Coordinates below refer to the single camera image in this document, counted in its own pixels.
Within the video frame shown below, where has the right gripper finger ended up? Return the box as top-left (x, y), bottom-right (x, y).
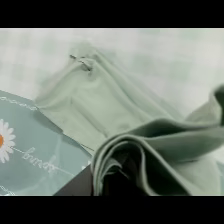
top-left (53, 164), bottom-right (94, 197)

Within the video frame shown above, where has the pale green shirt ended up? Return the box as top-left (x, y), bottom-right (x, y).
top-left (34, 41), bottom-right (224, 197)

